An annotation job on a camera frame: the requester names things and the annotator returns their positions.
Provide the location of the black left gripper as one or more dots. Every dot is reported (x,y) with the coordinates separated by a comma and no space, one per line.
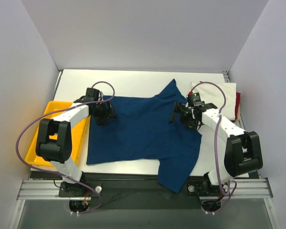
(104,113)

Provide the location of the red folded t shirt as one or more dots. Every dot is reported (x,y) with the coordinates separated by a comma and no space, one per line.
(237,106)

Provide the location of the white folded t shirt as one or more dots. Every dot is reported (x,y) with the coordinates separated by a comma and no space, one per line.
(211,94)

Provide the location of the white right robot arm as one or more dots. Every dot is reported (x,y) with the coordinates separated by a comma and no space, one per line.
(236,150)

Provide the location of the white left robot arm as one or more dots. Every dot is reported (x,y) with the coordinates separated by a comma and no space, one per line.
(54,140)

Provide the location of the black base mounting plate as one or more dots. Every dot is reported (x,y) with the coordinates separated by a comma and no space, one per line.
(195,193)

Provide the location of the aluminium frame rail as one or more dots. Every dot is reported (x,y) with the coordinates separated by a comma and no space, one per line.
(49,190)

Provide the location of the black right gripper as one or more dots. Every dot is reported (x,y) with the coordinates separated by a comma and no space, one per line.
(183,116)

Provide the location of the blue t shirt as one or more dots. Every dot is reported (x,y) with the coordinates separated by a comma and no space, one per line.
(142,131)

